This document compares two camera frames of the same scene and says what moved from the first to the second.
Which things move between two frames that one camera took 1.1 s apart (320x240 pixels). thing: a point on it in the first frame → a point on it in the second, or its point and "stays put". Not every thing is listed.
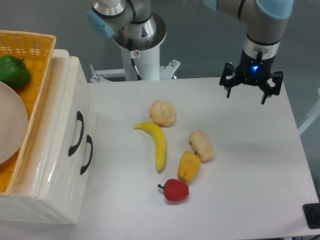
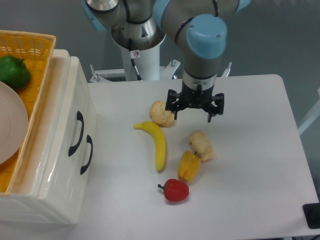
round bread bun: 162,113 stays put
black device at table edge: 312,214 stays put
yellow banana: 160,141 stays put
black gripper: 254,70 → 199,98
